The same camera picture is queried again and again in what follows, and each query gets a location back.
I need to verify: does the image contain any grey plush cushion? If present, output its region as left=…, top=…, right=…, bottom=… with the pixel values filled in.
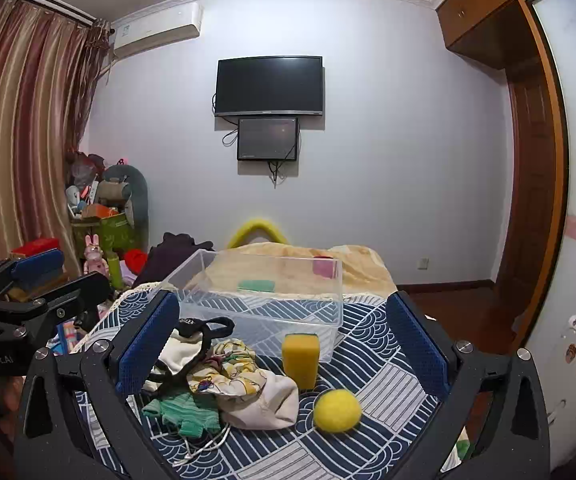
left=101, top=163, right=149, bottom=254

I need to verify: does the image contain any wall-mounted black television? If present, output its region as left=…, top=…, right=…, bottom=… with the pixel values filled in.
left=216, top=55, right=325, bottom=118

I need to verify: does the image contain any black fabric band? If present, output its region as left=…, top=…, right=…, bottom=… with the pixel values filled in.
left=143, top=316, right=237, bottom=402

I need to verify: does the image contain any dark clothes pile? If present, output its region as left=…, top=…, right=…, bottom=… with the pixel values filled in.
left=138, top=232, right=215, bottom=289

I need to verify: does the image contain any black television cable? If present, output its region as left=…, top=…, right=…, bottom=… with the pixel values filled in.
left=211, top=92, right=240, bottom=147

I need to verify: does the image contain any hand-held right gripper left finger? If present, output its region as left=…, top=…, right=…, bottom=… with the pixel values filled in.
left=13, top=290, right=182, bottom=480

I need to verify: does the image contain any pink bunny toy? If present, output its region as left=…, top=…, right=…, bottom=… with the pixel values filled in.
left=82, top=233, right=108, bottom=275

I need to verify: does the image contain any yellow blanket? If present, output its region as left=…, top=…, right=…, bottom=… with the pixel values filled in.
left=203, top=242, right=399, bottom=302

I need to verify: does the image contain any red box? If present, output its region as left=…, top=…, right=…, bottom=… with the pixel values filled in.
left=10, top=237, right=62, bottom=259

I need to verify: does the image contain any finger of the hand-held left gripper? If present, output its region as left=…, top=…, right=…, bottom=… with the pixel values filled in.
left=0, top=274, right=113, bottom=340
left=0, top=249, right=67, bottom=307

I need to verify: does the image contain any small black wall monitor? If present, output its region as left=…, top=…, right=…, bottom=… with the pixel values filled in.
left=237, top=117, right=300, bottom=162

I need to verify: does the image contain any white cloth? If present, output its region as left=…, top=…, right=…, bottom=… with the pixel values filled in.
left=157, top=334, right=205, bottom=377

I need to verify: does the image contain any wooden door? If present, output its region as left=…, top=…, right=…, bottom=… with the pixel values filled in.
left=492, top=0, right=570, bottom=357

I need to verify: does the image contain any pink sponge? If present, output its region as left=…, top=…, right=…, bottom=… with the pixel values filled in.
left=313, top=258, right=342, bottom=279

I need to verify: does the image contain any cream printed drawstring bag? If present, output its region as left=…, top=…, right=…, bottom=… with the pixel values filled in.
left=188, top=338, right=300, bottom=466

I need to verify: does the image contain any yellow sponge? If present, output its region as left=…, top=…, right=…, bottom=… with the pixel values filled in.
left=281, top=332, right=321, bottom=391

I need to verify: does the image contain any yellow felt ball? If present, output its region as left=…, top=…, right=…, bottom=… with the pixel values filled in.
left=314, top=389, right=363, bottom=434

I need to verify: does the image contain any blue wave-pattern mat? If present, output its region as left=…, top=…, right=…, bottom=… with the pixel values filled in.
left=68, top=287, right=469, bottom=480

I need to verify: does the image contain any clear plastic storage box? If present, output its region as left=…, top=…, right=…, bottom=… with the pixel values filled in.
left=160, top=249, right=345, bottom=365

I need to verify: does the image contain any pile of toys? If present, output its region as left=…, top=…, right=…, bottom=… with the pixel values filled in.
left=65, top=152, right=134, bottom=221

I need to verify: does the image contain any green knitted cloth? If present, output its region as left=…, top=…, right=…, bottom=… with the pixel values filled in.
left=141, top=391, right=222, bottom=439

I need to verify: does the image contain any wooden overhead cabinet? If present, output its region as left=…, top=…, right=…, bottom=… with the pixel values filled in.
left=435, top=0, right=560, bottom=69

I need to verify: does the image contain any green cardboard box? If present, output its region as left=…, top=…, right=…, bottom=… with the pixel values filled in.
left=70, top=212, right=137, bottom=262

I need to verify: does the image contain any white appliance with stickers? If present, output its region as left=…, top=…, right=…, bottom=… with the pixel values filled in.
left=542, top=305, right=576, bottom=472

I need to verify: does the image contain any white air conditioner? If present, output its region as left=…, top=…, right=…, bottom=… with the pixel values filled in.
left=112, top=2, right=203, bottom=59

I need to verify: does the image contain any striped brown curtain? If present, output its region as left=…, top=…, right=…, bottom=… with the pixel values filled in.
left=0, top=0, right=115, bottom=277

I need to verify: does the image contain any red cloth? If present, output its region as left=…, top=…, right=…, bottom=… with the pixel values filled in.
left=123, top=248, right=148, bottom=274

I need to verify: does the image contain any green bottle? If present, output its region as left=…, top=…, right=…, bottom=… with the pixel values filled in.
left=107, top=254, right=125, bottom=290

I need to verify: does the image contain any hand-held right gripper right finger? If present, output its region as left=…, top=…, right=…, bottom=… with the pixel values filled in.
left=386, top=290, right=553, bottom=480

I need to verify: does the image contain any yellow curved foam piece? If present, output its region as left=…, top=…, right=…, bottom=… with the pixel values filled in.
left=225, top=218, right=289, bottom=250

